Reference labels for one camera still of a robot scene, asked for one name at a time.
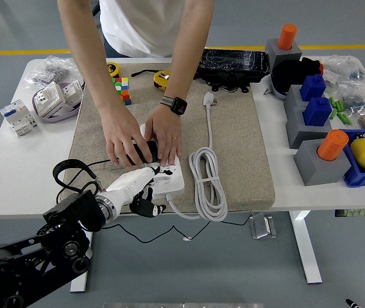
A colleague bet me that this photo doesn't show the white power strip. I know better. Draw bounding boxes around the white power strip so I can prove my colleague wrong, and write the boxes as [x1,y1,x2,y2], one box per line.
[139,123,185,196]

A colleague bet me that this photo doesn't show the purple strap ring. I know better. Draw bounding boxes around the purple strap ring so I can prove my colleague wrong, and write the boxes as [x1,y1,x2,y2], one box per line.
[31,82,82,124]

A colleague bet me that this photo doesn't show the blue plastic block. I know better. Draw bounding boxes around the blue plastic block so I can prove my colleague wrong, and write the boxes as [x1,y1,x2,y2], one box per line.
[299,74,327,102]
[302,96,333,128]

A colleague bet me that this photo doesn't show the yellow tape measure black label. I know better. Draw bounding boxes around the yellow tape measure black label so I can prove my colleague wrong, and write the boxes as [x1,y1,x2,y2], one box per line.
[106,62,121,78]

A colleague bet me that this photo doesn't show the clear bag blue parts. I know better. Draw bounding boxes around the clear bag blue parts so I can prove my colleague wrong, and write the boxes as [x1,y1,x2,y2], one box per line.
[339,83,365,113]

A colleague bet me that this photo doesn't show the pale blue round base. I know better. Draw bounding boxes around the pale blue round base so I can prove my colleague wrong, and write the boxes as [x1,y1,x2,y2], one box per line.
[269,72,291,101]

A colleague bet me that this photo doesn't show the colourful puzzle cube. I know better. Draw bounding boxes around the colourful puzzle cube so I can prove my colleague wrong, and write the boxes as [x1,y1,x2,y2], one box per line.
[111,76,133,106]

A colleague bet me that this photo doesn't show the black wrist watch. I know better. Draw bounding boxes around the black wrist watch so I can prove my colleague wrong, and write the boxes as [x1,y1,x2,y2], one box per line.
[160,95,189,116]

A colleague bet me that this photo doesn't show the black cloth bundle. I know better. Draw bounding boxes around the black cloth bundle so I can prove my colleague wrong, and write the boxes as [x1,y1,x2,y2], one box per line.
[271,56,325,94]

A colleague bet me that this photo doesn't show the orange cylinder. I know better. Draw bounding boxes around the orange cylinder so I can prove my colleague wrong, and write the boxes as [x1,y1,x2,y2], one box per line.
[276,24,298,51]
[316,129,349,162]

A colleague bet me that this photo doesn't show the person's right hand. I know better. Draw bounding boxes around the person's right hand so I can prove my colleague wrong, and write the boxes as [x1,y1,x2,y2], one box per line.
[100,105,153,167]

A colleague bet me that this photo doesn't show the white circuit breaker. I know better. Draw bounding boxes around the white circuit breaker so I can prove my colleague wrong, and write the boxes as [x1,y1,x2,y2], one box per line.
[0,99,38,137]

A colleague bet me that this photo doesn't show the grey stepped block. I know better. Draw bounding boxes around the grey stepped block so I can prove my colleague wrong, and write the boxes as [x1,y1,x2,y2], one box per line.
[283,85,342,149]

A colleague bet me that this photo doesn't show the blue plastic bin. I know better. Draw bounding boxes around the blue plastic bin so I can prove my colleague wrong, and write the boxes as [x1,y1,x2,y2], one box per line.
[338,128,365,188]

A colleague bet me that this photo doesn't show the clear bag white parts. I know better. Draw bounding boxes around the clear bag white parts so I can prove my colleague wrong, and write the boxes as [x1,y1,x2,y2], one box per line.
[321,55,365,87]

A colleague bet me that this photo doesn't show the black device wrapped in film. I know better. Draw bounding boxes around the black device wrapped in film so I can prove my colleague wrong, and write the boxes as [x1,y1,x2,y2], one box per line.
[198,47,271,94]

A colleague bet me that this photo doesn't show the black plug adapter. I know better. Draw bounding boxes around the black plug adapter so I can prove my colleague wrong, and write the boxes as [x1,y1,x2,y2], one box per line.
[124,140,159,167]

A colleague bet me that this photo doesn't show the clear bag grey screws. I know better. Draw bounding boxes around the clear bag grey screws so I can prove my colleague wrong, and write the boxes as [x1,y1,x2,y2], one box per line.
[24,55,80,87]

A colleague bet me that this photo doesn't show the grey block with round hole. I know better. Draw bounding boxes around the grey block with round hole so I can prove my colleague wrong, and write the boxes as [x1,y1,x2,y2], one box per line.
[264,38,302,67]
[293,139,352,187]

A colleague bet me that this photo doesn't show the person's left hand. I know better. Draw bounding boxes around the person's left hand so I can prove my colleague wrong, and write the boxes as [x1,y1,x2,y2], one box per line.
[145,107,183,167]

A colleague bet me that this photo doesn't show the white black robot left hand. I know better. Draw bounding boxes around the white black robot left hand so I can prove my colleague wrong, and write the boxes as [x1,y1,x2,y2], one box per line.
[98,166,173,218]

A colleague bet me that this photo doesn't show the white wall socket panel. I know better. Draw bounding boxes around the white wall socket panel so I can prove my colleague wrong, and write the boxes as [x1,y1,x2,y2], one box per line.
[33,81,65,116]
[60,80,84,108]

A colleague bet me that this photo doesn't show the yellow tape measure silver clip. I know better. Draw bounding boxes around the yellow tape measure silver clip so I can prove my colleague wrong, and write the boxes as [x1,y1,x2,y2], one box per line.
[130,69,172,92]

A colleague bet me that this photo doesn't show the silver metal box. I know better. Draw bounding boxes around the silver metal box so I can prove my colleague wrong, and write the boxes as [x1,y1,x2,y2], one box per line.
[248,211,278,240]

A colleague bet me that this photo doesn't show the thin black adapter cord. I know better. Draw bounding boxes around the thin black adapter cord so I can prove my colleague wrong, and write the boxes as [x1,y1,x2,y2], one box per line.
[87,158,253,244]

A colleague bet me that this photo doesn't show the grey-brown mat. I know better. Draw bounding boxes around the grey-brown mat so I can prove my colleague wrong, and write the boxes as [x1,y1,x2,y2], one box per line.
[62,62,276,216]

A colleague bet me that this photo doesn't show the white power cord with plug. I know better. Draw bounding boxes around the white power cord with plug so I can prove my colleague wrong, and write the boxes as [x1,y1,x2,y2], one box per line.
[166,91,228,222]

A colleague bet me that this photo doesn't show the black table control panel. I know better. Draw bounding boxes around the black table control panel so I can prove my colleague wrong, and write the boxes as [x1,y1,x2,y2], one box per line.
[334,208,365,218]

